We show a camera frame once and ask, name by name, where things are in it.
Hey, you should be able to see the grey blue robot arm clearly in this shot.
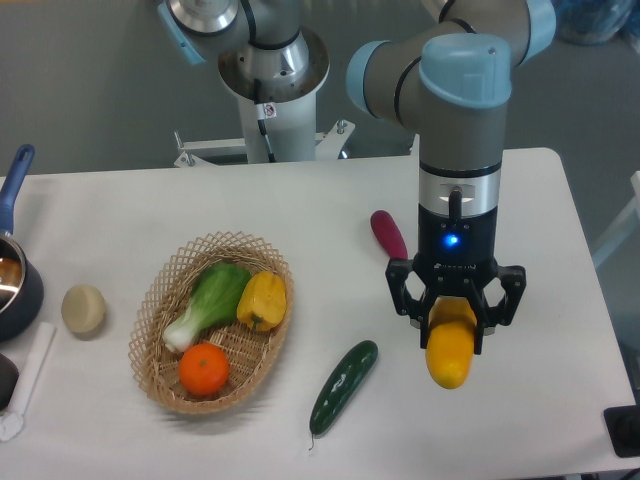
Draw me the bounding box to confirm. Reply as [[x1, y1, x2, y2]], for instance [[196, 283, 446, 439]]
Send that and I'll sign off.
[[158, 1, 556, 346]]

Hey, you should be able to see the yellow mango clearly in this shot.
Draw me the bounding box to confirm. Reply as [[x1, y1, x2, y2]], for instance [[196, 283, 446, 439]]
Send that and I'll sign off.
[[425, 297, 477, 390]]

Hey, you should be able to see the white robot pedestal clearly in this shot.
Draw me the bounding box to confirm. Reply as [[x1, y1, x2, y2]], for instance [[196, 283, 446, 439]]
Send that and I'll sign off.
[[173, 24, 356, 169]]

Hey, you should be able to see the purple sweet potato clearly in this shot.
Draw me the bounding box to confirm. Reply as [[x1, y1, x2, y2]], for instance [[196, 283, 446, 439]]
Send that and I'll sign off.
[[370, 210, 408, 260]]

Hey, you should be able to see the green bok choy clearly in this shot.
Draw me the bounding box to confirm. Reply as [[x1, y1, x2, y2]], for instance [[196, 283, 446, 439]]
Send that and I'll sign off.
[[162, 262, 252, 352]]

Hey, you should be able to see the white rolled cloth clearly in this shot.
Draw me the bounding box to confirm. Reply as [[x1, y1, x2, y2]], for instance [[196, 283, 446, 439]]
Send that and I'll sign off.
[[1, 322, 56, 443]]

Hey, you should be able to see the black device at edge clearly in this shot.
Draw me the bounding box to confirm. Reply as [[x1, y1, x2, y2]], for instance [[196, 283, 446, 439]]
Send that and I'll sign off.
[[603, 405, 639, 458]]

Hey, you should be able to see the white frame at right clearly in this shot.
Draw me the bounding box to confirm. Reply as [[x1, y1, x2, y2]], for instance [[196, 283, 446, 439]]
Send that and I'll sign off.
[[591, 171, 639, 269]]

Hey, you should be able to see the woven wicker basket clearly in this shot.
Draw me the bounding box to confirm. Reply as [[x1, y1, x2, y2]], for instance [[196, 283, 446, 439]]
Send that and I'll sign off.
[[128, 230, 295, 416]]

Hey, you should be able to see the green cucumber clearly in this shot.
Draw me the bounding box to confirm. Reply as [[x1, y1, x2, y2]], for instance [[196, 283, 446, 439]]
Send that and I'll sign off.
[[308, 339, 379, 451]]

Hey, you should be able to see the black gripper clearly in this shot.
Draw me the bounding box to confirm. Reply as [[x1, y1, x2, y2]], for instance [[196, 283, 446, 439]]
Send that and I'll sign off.
[[385, 206, 526, 355]]

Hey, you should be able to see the blue plastic bag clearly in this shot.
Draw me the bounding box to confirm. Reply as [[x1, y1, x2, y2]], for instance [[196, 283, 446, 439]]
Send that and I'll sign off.
[[552, 0, 636, 46]]

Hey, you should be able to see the dark round object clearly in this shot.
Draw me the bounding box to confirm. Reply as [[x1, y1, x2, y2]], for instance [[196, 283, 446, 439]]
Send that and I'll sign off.
[[0, 354, 19, 410]]

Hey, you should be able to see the dark blue saucepan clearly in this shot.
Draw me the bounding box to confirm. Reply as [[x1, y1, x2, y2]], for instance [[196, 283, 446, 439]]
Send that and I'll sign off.
[[1, 144, 44, 342]]

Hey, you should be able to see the beige round potato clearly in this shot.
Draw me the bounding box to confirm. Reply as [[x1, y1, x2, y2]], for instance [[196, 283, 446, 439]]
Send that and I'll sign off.
[[61, 284, 106, 335]]

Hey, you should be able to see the yellow bell pepper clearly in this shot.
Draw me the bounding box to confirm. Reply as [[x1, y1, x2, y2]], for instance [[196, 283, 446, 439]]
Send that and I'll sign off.
[[236, 271, 287, 332]]

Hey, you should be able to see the orange mandarin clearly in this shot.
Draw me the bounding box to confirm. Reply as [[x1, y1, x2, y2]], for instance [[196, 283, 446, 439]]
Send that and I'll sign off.
[[178, 343, 230, 396]]

